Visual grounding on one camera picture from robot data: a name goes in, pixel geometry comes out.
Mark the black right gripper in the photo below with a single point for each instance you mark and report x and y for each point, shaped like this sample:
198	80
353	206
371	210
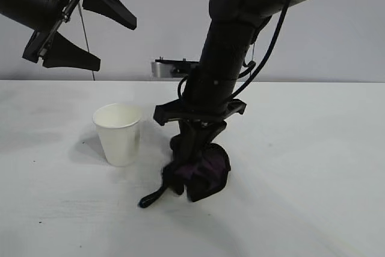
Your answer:
210	100

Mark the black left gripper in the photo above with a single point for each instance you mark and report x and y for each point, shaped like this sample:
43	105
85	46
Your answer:
33	4

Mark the white paper cup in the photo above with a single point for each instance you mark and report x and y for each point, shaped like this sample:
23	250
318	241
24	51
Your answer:
120	142

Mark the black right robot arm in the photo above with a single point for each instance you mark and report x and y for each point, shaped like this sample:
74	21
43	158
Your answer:
234	13

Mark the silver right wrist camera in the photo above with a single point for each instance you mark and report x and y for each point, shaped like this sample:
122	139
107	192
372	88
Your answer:
161	70

